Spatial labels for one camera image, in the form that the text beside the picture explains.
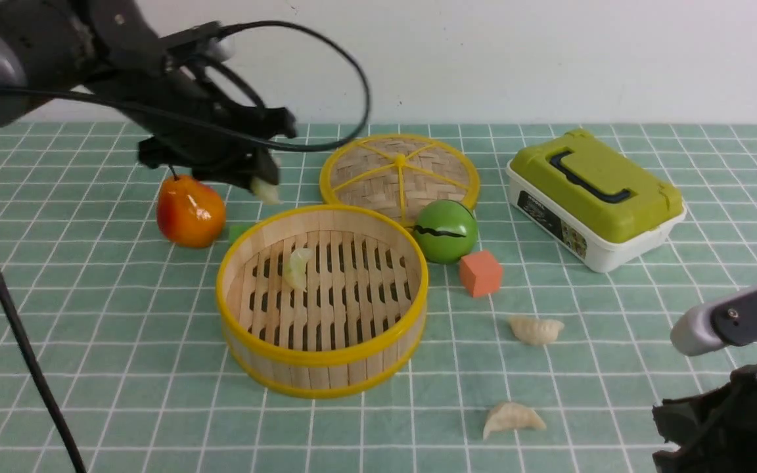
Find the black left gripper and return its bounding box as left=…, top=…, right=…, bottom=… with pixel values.
left=87, top=21, right=296, bottom=190

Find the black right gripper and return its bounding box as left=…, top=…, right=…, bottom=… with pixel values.
left=652, top=365, right=757, bottom=472

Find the pale green dumpling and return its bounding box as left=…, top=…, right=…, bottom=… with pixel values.
left=250, top=177, right=281, bottom=206
left=283, top=247, right=315, bottom=292

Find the cream white dumpling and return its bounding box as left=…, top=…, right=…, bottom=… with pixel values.
left=509, top=315, right=565, bottom=346
left=482, top=401, right=547, bottom=440

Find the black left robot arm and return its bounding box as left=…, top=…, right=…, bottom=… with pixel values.
left=0, top=1, right=296, bottom=189

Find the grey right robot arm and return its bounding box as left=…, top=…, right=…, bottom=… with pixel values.
left=652, top=286, right=757, bottom=472

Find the bamboo steamer lid yellow rim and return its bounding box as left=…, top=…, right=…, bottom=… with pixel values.
left=319, top=133, right=481, bottom=227

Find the bamboo steamer tray yellow rim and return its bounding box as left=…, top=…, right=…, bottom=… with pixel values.
left=216, top=206, right=429, bottom=399

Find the green cube block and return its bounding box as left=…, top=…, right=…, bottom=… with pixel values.
left=227, top=223, right=253, bottom=246

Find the green checkered tablecloth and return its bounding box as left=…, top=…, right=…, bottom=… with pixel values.
left=0, top=122, right=757, bottom=472

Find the green toy ball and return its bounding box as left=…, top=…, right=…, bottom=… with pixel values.
left=411, top=200, right=478, bottom=265

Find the orange cube block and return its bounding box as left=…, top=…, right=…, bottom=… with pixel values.
left=459, top=250, right=503, bottom=298

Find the green lid lunch box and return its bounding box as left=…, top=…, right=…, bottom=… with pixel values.
left=505, top=128, right=687, bottom=273

